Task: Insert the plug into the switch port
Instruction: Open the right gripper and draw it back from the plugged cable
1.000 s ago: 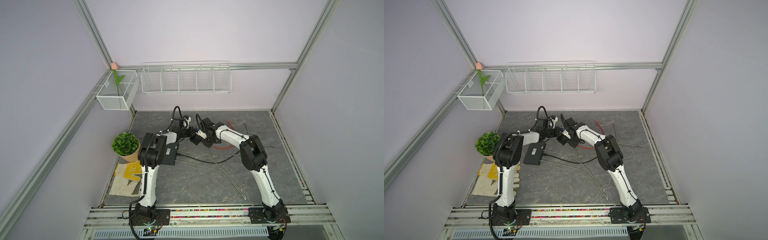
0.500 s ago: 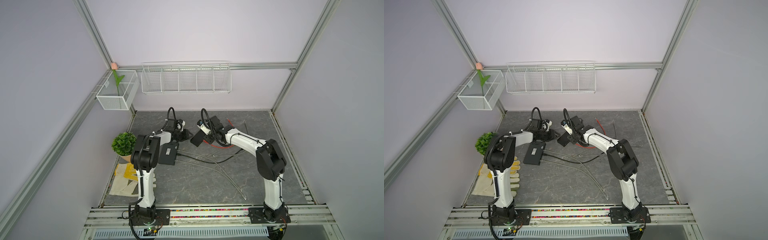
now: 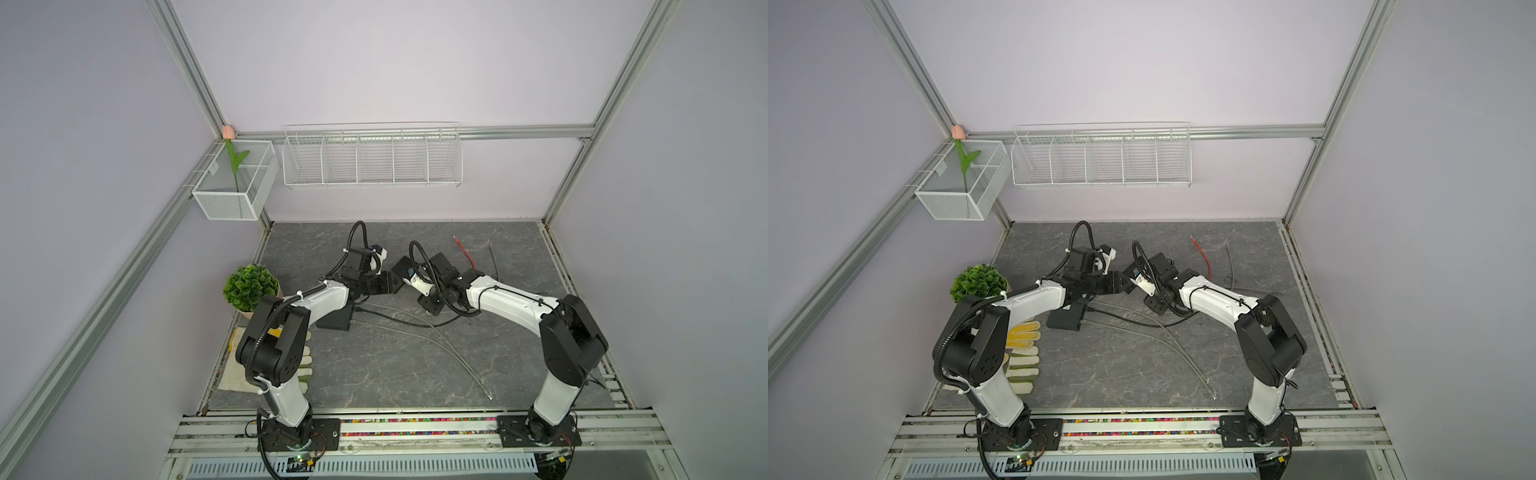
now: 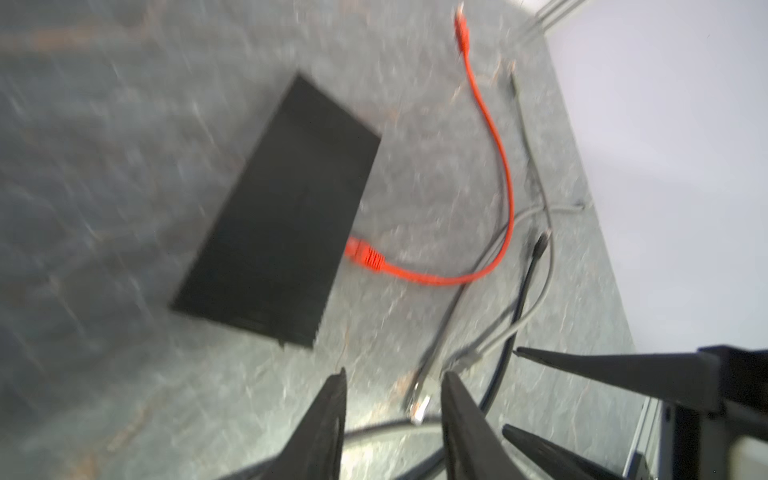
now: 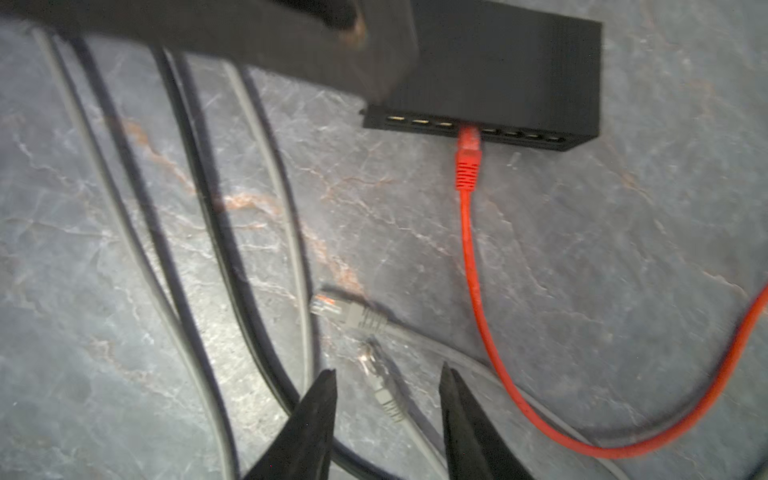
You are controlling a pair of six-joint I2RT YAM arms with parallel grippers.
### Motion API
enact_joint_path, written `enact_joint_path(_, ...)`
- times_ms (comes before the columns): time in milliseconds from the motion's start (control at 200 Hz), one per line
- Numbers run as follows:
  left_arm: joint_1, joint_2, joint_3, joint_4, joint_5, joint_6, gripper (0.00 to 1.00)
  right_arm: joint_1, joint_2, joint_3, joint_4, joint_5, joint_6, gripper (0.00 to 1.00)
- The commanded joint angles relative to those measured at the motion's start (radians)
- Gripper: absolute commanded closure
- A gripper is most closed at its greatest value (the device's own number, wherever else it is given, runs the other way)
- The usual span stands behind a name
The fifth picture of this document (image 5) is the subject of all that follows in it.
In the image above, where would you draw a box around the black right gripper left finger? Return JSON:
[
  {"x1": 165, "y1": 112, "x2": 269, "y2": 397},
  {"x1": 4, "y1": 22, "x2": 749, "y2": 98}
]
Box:
[{"x1": 244, "y1": 369, "x2": 338, "y2": 480}]

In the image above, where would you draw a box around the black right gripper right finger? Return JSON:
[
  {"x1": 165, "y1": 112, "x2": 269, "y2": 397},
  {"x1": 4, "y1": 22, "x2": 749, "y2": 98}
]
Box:
[{"x1": 439, "y1": 363, "x2": 533, "y2": 480}]

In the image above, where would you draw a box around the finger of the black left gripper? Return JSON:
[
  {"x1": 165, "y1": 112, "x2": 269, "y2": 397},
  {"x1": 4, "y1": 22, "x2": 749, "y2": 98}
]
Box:
[{"x1": 1, "y1": 0, "x2": 418, "y2": 101}]

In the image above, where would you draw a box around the small ribbed black switch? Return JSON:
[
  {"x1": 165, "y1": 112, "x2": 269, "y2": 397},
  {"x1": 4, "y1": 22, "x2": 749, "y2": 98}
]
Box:
[{"x1": 362, "y1": 1, "x2": 603, "y2": 151}]

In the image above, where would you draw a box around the red ethernet cable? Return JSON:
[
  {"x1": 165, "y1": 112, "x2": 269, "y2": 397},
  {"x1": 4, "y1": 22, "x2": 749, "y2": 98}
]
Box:
[{"x1": 454, "y1": 124, "x2": 768, "y2": 461}]

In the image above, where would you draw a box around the black cable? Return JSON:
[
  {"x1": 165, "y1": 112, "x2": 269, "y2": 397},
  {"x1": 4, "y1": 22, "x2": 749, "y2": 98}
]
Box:
[{"x1": 149, "y1": 44, "x2": 403, "y2": 480}]

